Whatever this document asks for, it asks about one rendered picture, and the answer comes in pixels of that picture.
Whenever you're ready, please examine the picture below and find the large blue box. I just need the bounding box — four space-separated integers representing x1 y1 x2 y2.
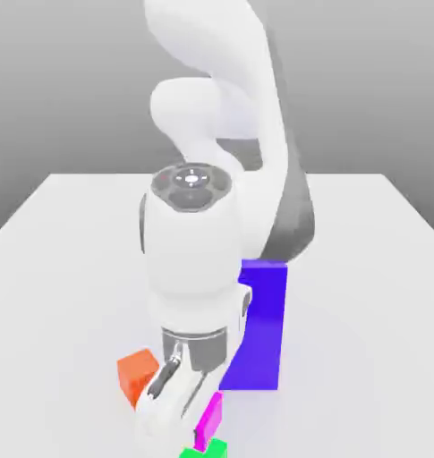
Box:
218 259 288 392

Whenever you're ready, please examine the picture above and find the small green cube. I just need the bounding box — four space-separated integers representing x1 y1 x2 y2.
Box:
178 437 229 458

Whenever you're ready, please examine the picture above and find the small magenta cube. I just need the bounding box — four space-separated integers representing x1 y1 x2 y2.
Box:
193 391 225 453

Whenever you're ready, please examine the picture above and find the small orange cube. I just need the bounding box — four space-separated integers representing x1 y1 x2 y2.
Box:
116 348 161 411

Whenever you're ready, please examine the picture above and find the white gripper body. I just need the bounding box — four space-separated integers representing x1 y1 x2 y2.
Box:
132 363 226 458

